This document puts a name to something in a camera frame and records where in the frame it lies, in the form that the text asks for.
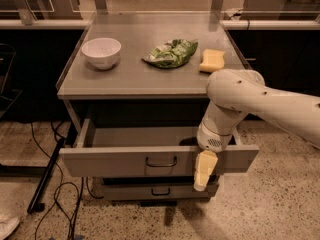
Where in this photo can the green chip bag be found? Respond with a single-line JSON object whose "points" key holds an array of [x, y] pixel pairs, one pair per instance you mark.
{"points": [[173, 54]]}

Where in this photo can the grey bottom drawer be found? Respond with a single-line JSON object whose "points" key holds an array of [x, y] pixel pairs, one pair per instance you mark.
{"points": [[139, 192]]}

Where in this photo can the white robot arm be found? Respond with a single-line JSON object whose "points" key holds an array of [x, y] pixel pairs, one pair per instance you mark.
{"points": [[233, 94]]}

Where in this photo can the yellow sponge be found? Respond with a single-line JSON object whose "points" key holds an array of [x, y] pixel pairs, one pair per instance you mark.
{"points": [[212, 60]]}

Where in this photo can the white shoe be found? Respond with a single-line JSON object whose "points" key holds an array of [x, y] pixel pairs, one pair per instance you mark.
{"points": [[8, 226]]}

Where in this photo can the white ceramic bowl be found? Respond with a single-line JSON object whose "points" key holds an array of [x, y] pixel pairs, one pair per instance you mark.
{"points": [[102, 53]]}

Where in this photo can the grey drawer cabinet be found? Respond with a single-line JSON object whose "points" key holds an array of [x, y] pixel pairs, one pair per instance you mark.
{"points": [[135, 94]]}

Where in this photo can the black metal stand leg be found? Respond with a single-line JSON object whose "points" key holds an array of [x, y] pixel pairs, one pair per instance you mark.
{"points": [[35, 203]]}

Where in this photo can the grey top drawer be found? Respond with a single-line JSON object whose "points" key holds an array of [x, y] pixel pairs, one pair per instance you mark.
{"points": [[132, 152]]}

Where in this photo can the grey counter unit background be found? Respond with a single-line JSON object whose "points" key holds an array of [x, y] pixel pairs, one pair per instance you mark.
{"points": [[280, 10]]}

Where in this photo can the grey drawer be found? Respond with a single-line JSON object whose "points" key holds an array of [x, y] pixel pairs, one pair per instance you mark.
{"points": [[149, 180], [132, 152], [139, 192]]}

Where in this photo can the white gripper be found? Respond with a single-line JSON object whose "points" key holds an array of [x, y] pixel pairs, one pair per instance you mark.
{"points": [[212, 140]]}

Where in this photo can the grey middle drawer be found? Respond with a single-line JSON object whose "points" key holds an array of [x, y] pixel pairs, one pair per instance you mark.
{"points": [[149, 180]]}

